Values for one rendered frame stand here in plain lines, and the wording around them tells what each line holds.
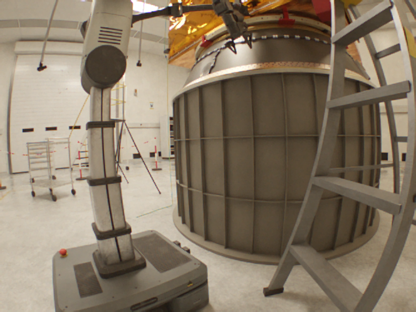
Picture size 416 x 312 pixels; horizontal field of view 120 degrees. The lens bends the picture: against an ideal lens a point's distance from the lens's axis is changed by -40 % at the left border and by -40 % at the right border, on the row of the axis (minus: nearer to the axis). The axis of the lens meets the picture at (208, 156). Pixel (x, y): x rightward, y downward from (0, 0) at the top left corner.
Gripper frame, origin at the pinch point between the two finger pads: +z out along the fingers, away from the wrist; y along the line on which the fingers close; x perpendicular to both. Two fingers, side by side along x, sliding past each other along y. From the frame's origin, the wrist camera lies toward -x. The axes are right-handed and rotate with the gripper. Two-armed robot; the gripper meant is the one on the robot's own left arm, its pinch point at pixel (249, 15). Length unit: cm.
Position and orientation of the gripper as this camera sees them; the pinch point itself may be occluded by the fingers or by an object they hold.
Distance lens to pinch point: 172.9
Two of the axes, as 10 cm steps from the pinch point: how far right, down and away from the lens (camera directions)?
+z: 7.6, -0.8, 6.5
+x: 0.4, 10.0, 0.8
